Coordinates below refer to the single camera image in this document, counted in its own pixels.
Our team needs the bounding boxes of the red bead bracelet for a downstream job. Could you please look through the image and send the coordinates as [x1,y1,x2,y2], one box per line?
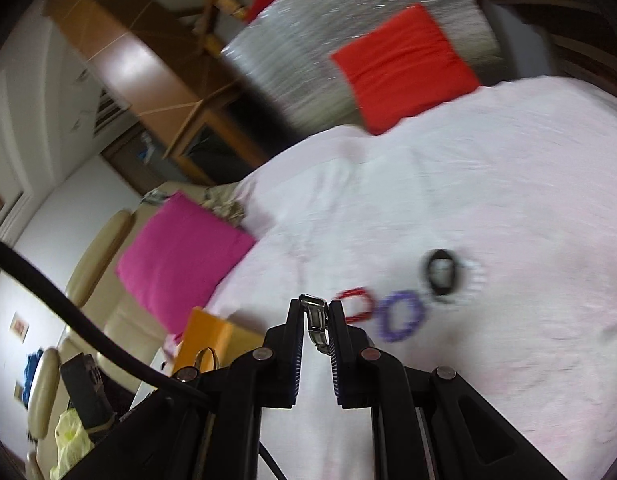
[337,286,377,325]

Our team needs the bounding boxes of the silver foil headboard panel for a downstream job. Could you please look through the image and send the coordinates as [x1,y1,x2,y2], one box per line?
[222,0,507,138]

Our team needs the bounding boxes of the wooden chair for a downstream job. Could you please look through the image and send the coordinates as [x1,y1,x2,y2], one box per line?
[194,0,249,58]

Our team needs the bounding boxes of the wooden cabinet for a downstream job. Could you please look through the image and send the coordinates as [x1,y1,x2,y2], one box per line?
[45,0,268,184]

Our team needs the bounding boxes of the dark metal bangle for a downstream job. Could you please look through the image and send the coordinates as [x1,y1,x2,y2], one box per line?
[194,347,220,373]

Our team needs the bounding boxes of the magenta cushion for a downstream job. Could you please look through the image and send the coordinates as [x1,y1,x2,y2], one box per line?
[115,192,255,335]

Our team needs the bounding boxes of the black hair tie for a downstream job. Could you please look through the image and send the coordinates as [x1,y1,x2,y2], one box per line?
[423,248,463,296]

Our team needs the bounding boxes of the purple bead bracelet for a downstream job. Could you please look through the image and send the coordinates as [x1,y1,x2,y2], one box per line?
[376,288,429,344]

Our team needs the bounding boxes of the black cable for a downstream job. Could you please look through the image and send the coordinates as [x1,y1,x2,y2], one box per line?
[0,233,290,480]

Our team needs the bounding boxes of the small framed wall picture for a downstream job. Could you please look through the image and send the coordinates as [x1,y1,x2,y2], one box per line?
[10,312,30,341]

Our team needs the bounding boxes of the black bag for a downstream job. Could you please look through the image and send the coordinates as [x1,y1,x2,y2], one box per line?
[60,353,116,434]

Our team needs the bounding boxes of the orange cardboard box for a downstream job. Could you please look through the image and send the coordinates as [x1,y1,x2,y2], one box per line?
[173,307,264,372]

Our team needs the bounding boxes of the yellow green cloth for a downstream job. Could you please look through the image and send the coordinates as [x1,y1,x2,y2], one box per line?
[49,408,94,480]

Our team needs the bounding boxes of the patterned fabric piece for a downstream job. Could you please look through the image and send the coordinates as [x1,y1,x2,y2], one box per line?
[200,183,246,226]

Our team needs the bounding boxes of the white pearl bracelet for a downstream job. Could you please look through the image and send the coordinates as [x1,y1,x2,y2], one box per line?
[422,257,489,306]

